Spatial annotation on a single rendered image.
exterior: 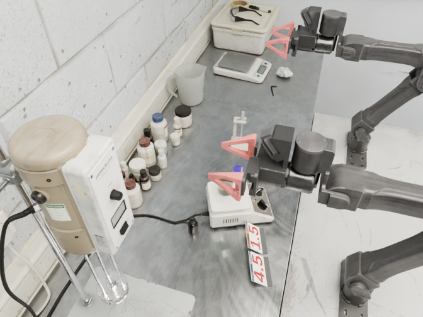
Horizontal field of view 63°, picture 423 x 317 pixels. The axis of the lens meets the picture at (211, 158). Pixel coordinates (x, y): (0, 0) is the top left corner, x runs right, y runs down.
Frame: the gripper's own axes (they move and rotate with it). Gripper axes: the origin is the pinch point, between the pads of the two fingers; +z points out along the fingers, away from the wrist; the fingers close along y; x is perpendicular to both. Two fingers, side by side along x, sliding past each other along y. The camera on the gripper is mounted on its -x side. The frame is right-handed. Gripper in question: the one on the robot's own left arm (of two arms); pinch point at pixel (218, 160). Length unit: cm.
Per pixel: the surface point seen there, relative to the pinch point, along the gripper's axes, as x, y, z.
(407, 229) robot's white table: 41, -27, -54
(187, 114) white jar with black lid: 33, -54, 29
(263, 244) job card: 40.0, -8.0, -11.7
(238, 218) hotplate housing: 35.5, -12.1, -2.9
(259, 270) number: 38.2, 1.5, -12.2
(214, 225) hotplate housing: 37.8, -9.1, 3.8
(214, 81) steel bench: 40, -91, 29
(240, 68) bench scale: 35, -98, 18
